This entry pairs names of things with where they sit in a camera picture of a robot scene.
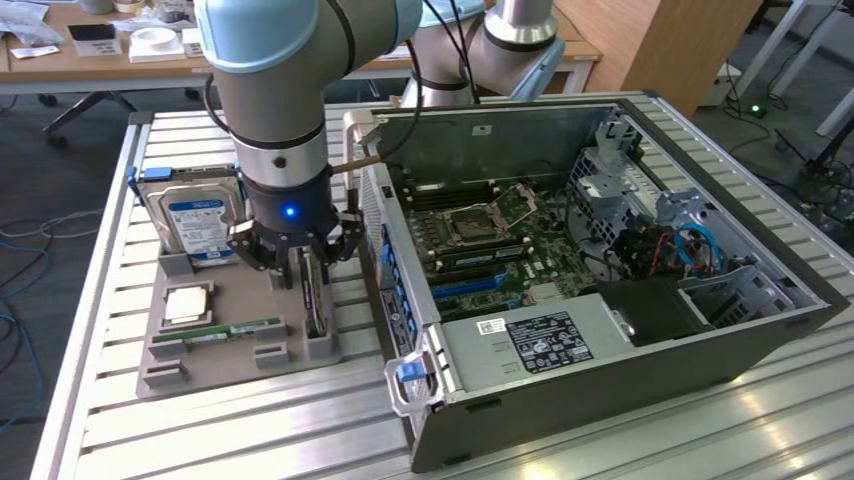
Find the green graphics card silver bracket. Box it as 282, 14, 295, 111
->
297, 155, 388, 347

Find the silver disk bay cage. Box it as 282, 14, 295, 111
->
566, 117, 669, 244

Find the wooden cabinet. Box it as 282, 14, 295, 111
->
557, 0, 767, 117

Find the clear plastic bag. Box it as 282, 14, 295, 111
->
0, 2, 67, 47

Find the grey parts rack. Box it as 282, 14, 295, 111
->
137, 247, 344, 401

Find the green RAM stick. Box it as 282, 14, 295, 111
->
151, 317, 282, 346

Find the silver finned chipset heatsink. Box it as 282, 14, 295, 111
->
526, 285, 569, 307

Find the silver CPU chip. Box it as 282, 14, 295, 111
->
163, 287, 209, 324

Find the blue data wire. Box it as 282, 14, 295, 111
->
669, 223, 729, 279

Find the silver drive bay bracket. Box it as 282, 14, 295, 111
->
653, 189, 800, 329

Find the wooden desk white frame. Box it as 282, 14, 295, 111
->
0, 0, 602, 109

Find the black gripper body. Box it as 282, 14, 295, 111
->
241, 167, 341, 236

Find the white floor cable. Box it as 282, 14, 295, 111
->
0, 208, 103, 240

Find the black wire connector block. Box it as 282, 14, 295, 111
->
608, 225, 662, 280

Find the silver socket cover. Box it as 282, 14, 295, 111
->
492, 183, 537, 232

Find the dark grey open PC case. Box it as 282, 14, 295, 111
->
341, 97, 854, 474

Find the black chair base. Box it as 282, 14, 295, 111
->
39, 89, 139, 149

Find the CPU socket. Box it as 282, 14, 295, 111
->
446, 203, 501, 242

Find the grey power supply unit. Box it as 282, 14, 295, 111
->
437, 293, 637, 394

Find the green motherboard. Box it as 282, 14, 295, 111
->
390, 167, 602, 324

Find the blue expansion slot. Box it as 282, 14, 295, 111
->
430, 276, 513, 302

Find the hard disk blue carrier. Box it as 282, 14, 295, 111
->
126, 163, 249, 264

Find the blue floor cable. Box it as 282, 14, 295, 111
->
0, 234, 54, 431

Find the blue case release latch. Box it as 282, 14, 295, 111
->
393, 360, 428, 385

